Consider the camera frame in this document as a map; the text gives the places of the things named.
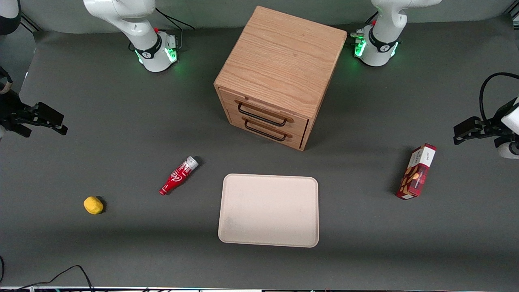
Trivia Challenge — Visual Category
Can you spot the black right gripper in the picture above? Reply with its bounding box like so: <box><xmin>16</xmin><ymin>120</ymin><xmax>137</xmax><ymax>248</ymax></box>
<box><xmin>0</xmin><ymin>91</ymin><xmax>68</xmax><ymax>137</ymax></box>

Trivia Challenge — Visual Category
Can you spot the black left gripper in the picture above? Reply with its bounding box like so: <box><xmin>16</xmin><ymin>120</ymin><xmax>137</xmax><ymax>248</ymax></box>
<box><xmin>453</xmin><ymin>97</ymin><xmax>519</xmax><ymax>146</ymax></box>

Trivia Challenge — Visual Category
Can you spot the black metal drawer handle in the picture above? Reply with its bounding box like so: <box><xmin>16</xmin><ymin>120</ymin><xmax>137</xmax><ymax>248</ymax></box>
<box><xmin>243</xmin><ymin>118</ymin><xmax>293</xmax><ymax>142</ymax></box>
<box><xmin>237</xmin><ymin>101</ymin><xmax>294</xmax><ymax>127</ymax></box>

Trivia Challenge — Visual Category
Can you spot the oak wooden drawer cabinet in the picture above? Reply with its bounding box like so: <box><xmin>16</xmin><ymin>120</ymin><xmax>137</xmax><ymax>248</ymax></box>
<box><xmin>214</xmin><ymin>6</ymin><xmax>348</xmax><ymax>151</ymax></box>

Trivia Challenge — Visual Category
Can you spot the red almond cookie box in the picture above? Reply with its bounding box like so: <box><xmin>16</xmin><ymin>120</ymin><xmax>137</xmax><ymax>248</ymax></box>
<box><xmin>396</xmin><ymin>143</ymin><xmax>438</xmax><ymax>200</ymax></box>

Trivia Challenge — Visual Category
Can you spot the dark grey table mat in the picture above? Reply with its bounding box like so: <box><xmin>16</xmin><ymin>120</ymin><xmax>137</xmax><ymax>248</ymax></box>
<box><xmin>0</xmin><ymin>15</ymin><xmax>519</xmax><ymax>291</ymax></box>

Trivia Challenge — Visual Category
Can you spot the yellow lemon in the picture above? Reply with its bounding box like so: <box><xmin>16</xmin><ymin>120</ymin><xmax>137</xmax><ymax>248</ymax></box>
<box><xmin>84</xmin><ymin>196</ymin><xmax>104</xmax><ymax>215</ymax></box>

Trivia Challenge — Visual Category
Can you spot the red cola bottle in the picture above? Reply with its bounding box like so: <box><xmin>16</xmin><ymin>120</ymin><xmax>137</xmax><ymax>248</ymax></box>
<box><xmin>159</xmin><ymin>156</ymin><xmax>199</xmax><ymax>196</ymax></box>

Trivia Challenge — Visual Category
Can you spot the beige plastic tray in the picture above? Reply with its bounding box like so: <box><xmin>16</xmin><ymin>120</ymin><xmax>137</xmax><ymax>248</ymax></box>
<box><xmin>218</xmin><ymin>174</ymin><xmax>320</xmax><ymax>248</ymax></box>

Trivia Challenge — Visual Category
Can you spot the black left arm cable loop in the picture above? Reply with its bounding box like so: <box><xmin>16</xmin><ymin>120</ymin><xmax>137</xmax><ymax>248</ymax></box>
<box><xmin>479</xmin><ymin>72</ymin><xmax>519</xmax><ymax>123</ymax></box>

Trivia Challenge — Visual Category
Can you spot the black frame strut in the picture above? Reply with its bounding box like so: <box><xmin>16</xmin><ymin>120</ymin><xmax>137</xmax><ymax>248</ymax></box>
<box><xmin>19</xmin><ymin>12</ymin><xmax>42</xmax><ymax>33</ymax></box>

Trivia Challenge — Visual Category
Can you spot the black cable on table edge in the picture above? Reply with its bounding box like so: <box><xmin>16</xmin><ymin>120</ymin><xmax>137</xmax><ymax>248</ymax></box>
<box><xmin>0</xmin><ymin>255</ymin><xmax>94</xmax><ymax>292</ymax></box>

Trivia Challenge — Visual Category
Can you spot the black right base cable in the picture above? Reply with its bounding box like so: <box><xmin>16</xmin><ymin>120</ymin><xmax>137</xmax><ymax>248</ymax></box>
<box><xmin>155</xmin><ymin>7</ymin><xmax>195</xmax><ymax>50</ymax></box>

